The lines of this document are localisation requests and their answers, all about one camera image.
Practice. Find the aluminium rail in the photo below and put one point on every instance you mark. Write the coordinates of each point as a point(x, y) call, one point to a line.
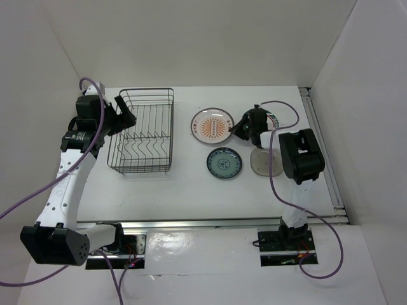
point(340, 216)
point(198, 224)

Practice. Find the aluminium right side rail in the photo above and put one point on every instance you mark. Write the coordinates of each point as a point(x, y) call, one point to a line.
point(340, 216)

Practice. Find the orange sunburst white plate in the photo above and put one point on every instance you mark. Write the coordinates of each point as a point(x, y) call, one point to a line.
point(211, 125)

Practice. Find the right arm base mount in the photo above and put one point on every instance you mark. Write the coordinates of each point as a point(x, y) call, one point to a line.
point(286, 246)

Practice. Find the clear glass square plate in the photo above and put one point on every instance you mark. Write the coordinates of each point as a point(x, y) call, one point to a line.
point(260, 162)

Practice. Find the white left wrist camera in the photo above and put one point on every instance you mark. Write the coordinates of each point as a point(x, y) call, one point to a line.
point(93, 89)

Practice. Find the green red rimmed white plate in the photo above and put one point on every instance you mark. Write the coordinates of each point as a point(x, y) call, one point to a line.
point(272, 121)

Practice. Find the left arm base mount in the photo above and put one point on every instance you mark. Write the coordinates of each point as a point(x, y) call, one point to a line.
point(124, 248)

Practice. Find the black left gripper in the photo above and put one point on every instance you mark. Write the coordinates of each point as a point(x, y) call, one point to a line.
point(123, 121)

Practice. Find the grey wire dish rack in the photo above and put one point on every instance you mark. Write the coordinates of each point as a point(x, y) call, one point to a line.
point(146, 147)

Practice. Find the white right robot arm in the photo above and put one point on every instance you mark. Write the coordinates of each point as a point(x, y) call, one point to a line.
point(302, 163)

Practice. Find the blue patterned small plate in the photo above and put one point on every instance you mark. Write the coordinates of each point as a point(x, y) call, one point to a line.
point(224, 163)

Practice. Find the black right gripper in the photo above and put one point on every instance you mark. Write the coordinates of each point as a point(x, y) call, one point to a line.
point(237, 130)

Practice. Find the aluminium front rail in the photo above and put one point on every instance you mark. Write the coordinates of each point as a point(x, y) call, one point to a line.
point(198, 224)

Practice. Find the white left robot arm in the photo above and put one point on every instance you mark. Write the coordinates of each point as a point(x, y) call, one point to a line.
point(54, 238)

